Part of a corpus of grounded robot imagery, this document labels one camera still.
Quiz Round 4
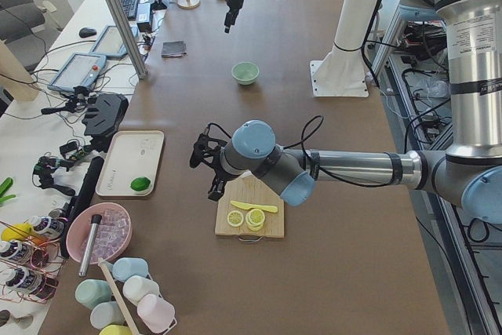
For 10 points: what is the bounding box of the light green bowl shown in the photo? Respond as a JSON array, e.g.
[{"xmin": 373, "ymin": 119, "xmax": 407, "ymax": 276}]
[{"xmin": 231, "ymin": 62, "xmax": 260, "ymax": 86}]

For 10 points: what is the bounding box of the pink bowl with ice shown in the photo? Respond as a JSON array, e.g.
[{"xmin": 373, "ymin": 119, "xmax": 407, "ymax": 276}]
[{"xmin": 66, "ymin": 202, "xmax": 133, "ymax": 264}]

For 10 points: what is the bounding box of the yellow plastic knife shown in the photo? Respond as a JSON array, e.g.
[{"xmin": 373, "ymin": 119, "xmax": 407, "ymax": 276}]
[{"xmin": 230, "ymin": 200, "xmax": 278, "ymax": 213}]

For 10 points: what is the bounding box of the lemon slice single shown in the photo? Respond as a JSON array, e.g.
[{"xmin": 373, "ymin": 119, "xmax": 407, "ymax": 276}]
[{"xmin": 227, "ymin": 210, "xmax": 245, "ymax": 228}]

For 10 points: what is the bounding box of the bamboo cutting board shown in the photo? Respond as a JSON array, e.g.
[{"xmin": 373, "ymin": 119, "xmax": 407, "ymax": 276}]
[{"xmin": 215, "ymin": 172, "xmax": 285, "ymax": 238}]

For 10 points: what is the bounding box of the lemon slice stack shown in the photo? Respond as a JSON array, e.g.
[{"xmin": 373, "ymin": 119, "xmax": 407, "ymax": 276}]
[{"xmin": 246, "ymin": 209, "xmax": 266, "ymax": 231}]

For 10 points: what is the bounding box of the grey folded cloth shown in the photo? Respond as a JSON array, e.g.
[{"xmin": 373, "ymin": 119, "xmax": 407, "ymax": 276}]
[{"xmin": 161, "ymin": 41, "xmax": 187, "ymax": 58}]

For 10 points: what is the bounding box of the green lime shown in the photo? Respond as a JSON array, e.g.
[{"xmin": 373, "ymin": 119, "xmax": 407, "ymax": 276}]
[{"xmin": 129, "ymin": 177, "xmax": 151, "ymax": 192}]

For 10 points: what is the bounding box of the beige rabbit tray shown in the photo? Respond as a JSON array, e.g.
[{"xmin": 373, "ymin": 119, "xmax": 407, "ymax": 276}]
[{"xmin": 95, "ymin": 130, "xmax": 165, "ymax": 197}]

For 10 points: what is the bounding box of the light blue cup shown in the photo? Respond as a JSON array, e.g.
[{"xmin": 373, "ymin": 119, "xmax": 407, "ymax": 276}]
[{"xmin": 112, "ymin": 257, "xmax": 149, "ymax": 282}]

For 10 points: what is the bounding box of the far teach pendant tablet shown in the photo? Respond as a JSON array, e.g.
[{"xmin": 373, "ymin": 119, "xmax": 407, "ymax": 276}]
[{"xmin": 90, "ymin": 25, "xmax": 127, "ymax": 60}]

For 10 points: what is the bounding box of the teach pendant tablet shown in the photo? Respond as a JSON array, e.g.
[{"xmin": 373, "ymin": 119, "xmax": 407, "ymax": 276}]
[
  {"xmin": 48, "ymin": 53, "xmax": 107, "ymax": 93},
  {"xmin": 90, "ymin": 25, "xmax": 127, "ymax": 60}
]

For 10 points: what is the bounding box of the metal cylinder muddler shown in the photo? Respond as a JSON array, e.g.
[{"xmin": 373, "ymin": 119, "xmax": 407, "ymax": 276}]
[{"xmin": 78, "ymin": 214, "xmax": 102, "ymax": 278}]

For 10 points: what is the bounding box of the white cup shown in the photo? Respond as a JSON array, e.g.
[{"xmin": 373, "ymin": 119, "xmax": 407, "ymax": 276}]
[{"xmin": 122, "ymin": 275, "xmax": 160, "ymax": 305}]

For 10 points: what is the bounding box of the black bar tool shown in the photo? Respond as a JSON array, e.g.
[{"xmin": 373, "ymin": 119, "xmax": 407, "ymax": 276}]
[{"xmin": 60, "ymin": 156, "xmax": 104, "ymax": 260}]

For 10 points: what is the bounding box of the wooden stick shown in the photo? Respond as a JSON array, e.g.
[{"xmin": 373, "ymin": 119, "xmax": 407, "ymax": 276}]
[{"xmin": 98, "ymin": 258, "xmax": 140, "ymax": 335}]

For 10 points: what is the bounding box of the pink cup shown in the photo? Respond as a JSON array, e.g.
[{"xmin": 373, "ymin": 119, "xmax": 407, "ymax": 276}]
[{"xmin": 136, "ymin": 293, "xmax": 175, "ymax": 333}]

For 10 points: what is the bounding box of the black computer mouse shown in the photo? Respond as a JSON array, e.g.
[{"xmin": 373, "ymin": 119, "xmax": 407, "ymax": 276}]
[{"xmin": 78, "ymin": 27, "xmax": 97, "ymax": 38}]

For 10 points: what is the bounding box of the near teach pendant tablet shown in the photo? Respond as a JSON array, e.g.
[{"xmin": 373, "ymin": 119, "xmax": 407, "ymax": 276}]
[{"xmin": 48, "ymin": 53, "xmax": 107, "ymax": 93}]

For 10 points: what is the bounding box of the mint green cup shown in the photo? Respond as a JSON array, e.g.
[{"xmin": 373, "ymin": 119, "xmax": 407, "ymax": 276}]
[{"xmin": 75, "ymin": 279, "xmax": 112, "ymax": 310}]

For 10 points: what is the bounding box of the pale teal cup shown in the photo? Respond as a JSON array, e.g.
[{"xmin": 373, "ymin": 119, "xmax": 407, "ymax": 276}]
[{"xmin": 89, "ymin": 301, "xmax": 125, "ymax": 330}]

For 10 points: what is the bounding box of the yellow cup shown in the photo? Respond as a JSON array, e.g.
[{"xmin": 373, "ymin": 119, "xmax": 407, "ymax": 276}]
[{"xmin": 99, "ymin": 324, "xmax": 133, "ymax": 335}]

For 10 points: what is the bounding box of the grey office chair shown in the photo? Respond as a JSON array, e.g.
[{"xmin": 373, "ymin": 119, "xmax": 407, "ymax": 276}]
[{"xmin": 1, "ymin": 0, "xmax": 57, "ymax": 71}]

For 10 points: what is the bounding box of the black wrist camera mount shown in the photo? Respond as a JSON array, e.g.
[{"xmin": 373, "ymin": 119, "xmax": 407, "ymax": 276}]
[{"xmin": 189, "ymin": 122, "xmax": 231, "ymax": 169}]

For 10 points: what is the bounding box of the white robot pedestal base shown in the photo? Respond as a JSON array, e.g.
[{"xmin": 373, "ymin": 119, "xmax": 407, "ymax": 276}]
[{"xmin": 311, "ymin": 0, "xmax": 380, "ymax": 97}]

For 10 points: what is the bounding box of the black bracket plate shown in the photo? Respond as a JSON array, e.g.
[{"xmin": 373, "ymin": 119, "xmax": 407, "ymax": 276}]
[{"xmin": 82, "ymin": 93, "xmax": 129, "ymax": 142}]

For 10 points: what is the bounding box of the aluminium frame post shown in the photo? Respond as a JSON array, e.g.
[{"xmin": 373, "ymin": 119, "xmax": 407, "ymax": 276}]
[{"xmin": 105, "ymin": 0, "xmax": 147, "ymax": 80}]

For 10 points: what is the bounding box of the copper wire bottle rack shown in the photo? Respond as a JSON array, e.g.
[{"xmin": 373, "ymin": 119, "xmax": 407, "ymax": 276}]
[{"xmin": 1, "ymin": 222, "xmax": 64, "ymax": 304}]

